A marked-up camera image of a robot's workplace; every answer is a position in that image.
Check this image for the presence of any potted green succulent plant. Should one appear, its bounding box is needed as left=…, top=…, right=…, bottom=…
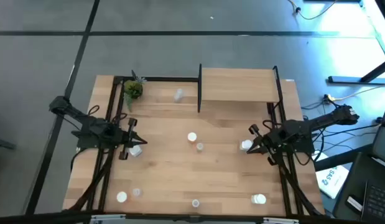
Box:
left=123, top=70, right=147, bottom=112

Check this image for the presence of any black desk foot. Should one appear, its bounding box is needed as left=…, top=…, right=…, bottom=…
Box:
left=328, top=57, right=385, bottom=85

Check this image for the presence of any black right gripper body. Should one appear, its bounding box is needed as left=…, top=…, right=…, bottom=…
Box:
left=249, top=123, right=279, bottom=167

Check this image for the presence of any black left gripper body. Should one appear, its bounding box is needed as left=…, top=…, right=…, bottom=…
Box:
left=117, top=117, right=140, bottom=161

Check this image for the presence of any black aluminium table frame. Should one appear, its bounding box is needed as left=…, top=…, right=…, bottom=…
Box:
left=63, top=75, right=325, bottom=224

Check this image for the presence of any black floor cable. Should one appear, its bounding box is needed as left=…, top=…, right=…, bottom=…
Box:
left=316, top=123, right=383, bottom=138

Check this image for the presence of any dark laptop screen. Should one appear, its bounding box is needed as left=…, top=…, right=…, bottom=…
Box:
left=371, top=99, right=385, bottom=170

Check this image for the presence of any silver metal bracket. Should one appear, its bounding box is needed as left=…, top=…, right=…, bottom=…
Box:
left=90, top=213, right=127, bottom=224
left=262, top=217, right=300, bottom=224

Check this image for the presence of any black chair foot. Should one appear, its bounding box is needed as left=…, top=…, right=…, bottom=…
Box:
left=0, top=136, right=17, bottom=151

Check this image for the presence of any wooden shelf with black posts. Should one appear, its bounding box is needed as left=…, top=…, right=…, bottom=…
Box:
left=197, top=63, right=285, bottom=113

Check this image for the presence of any dark grey side desk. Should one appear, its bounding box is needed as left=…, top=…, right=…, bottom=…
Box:
left=332, top=151, right=385, bottom=224

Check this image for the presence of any yellow power plug with cable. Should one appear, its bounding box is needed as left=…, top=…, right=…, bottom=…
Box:
left=323, top=83, right=385, bottom=103

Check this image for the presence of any black desk leg bar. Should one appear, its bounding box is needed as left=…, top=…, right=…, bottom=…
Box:
left=313, top=144, right=373, bottom=172

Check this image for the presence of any black laptop keyboard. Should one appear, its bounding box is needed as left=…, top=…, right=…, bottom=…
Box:
left=361, top=182, right=385, bottom=222

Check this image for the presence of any black device with white label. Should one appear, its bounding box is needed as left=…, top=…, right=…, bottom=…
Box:
left=346, top=194, right=364, bottom=212

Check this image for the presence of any white printed paper sheet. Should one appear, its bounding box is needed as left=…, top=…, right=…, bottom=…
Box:
left=315, top=151, right=351, bottom=200

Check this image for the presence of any white floor cable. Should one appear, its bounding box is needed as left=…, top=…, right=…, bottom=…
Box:
left=287, top=0, right=338, bottom=21

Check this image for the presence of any white Melatonin supplement bottle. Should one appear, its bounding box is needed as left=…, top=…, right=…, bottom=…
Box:
left=240, top=139, right=254, bottom=152
left=129, top=144, right=143, bottom=158
left=250, top=193, right=267, bottom=205

